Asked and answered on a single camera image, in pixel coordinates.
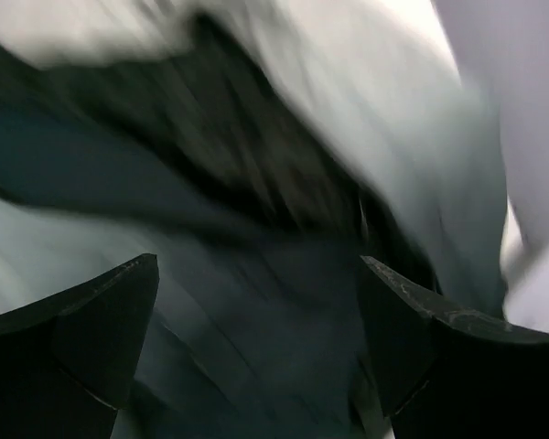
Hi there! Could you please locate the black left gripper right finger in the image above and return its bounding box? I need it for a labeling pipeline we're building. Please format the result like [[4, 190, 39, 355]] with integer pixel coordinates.
[[359, 257, 549, 439]]

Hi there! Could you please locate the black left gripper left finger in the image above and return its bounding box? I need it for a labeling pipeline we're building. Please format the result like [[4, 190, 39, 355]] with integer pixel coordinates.
[[0, 254, 158, 439]]

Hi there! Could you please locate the grey black gradient jacket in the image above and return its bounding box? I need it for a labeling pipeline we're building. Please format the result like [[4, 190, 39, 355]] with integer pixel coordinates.
[[0, 0, 549, 439]]

